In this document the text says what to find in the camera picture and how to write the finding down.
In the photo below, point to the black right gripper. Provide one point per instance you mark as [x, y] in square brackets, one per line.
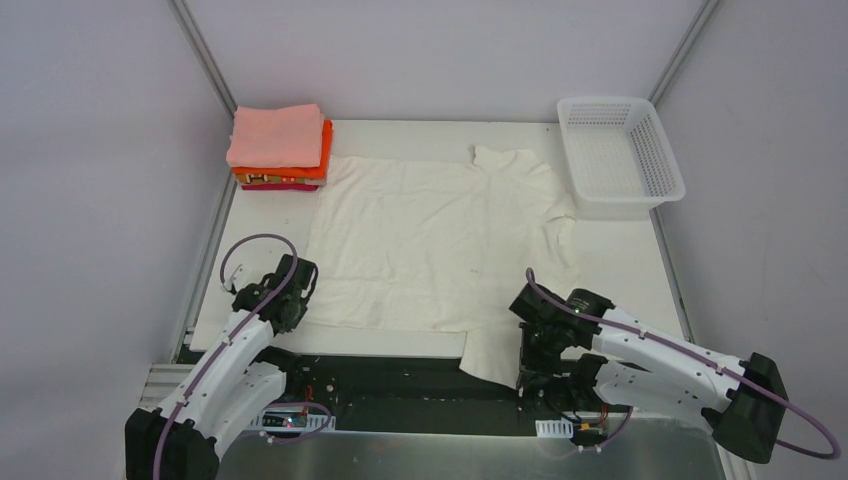
[536, 354]

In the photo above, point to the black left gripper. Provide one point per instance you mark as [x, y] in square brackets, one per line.
[291, 312]

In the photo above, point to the cream white t shirt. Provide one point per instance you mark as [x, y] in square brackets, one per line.
[428, 246]

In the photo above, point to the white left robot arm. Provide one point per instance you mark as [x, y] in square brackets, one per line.
[188, 433]

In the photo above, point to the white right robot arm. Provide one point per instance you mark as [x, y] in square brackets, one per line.
[583, 351]

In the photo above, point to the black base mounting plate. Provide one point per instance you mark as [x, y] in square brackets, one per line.
[425, 396]

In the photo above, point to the magenta folded t shirt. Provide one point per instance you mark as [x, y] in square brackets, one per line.
[281, 187]

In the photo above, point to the brown patterned folded t shirt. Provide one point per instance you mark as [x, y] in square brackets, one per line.
[268, 179]

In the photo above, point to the pink folded t shirt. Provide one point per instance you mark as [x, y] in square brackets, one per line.
[289, 137]

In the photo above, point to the white plastic basket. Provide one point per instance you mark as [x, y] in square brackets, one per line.
[619, 161]

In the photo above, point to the right white cable duct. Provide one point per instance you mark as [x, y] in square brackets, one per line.
[554, 429]

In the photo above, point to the white cable duct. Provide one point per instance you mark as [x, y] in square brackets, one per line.
[554, 429]
[288, 421]

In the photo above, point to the aluminium frame rail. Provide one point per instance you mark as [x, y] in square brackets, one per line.
[161, 381]

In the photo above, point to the left white cable duct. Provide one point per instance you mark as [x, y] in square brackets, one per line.
[288, 421]

